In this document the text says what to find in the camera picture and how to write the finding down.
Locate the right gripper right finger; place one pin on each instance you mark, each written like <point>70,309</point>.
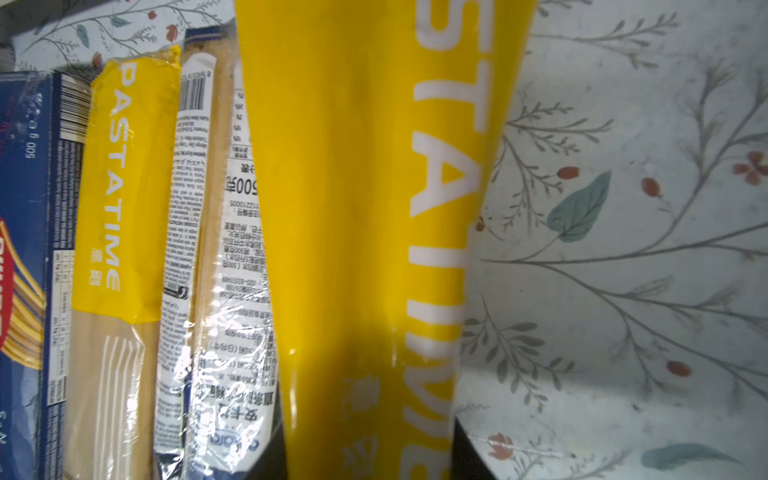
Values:
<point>466,462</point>

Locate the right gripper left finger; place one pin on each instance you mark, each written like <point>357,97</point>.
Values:
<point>272,464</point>

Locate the dark blue clear spaghetti bag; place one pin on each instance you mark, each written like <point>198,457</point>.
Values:
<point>217,386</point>

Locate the yellow Pastatime bag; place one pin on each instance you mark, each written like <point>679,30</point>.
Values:
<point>118,267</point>
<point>374,127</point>

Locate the narrow blue Barilla spaghetti box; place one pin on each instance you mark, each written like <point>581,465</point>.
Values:
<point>43,126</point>

